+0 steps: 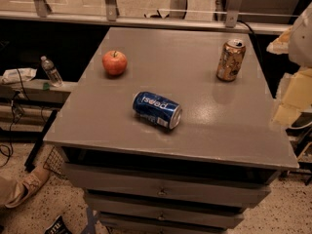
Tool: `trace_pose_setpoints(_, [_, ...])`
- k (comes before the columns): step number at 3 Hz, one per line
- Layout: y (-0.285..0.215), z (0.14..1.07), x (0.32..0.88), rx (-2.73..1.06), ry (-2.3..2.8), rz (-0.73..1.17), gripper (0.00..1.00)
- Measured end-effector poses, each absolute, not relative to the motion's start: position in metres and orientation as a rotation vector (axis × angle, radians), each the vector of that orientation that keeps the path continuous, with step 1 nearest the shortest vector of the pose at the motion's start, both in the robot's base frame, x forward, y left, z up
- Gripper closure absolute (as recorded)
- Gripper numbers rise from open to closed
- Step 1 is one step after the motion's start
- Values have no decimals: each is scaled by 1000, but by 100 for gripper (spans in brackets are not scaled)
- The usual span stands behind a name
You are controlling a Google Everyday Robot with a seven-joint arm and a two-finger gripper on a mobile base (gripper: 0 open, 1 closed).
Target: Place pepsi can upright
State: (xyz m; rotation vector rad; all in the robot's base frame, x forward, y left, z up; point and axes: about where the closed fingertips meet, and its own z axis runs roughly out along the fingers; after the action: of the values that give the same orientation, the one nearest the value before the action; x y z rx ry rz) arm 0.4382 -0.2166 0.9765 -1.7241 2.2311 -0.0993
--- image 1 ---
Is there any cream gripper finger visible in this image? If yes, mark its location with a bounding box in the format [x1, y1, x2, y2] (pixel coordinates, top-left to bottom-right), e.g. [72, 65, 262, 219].
[266, 27, 292, 55]
[272, 67, 312, 127]

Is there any blue pepsi can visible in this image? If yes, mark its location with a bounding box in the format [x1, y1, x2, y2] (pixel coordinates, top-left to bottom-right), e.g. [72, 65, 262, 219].
[133, 92, 182, 130]

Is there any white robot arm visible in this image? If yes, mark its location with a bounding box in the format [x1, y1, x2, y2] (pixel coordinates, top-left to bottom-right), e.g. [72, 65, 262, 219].
[266, 3, 312, 126]

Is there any gold soda can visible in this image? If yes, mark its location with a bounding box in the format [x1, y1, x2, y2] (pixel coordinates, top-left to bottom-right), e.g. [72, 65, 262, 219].
[216, 39, 246, 82]

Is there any red apple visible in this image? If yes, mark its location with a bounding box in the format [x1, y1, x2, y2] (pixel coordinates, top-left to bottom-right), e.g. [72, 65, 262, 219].
[102, 51, 128, 76]

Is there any grey drawer cabinet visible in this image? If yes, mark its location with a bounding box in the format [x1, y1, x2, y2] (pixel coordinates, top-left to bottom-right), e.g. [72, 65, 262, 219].
[45, 27, 297, 234]

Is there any clear plastic water bottle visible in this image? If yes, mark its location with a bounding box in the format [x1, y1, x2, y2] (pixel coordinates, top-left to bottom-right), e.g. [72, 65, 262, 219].
[41, 56, 62, 87]

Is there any black snack bag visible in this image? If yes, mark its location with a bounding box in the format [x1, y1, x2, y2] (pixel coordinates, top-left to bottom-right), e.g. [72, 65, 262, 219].
[44, 215, 72, 234]

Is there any white crumpled cloth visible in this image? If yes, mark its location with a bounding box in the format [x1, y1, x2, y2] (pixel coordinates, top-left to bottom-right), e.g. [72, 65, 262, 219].
[1, 67, 37, 84]

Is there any tan shoe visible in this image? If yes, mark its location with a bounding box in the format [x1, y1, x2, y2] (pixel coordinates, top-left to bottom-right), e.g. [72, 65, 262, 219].
[0, 166, 50, 209]

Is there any metal railing frame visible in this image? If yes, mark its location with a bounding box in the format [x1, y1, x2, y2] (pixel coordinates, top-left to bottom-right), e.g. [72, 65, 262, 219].
[0, 0, 312, 36]

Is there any wire mesh basket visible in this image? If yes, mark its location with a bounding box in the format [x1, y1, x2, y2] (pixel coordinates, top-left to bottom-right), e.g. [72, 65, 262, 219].
[44, 147, 66, 179]

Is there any black cable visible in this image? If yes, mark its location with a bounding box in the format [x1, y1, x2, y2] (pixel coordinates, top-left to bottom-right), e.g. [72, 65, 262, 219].
[0, 67, 30, 168]

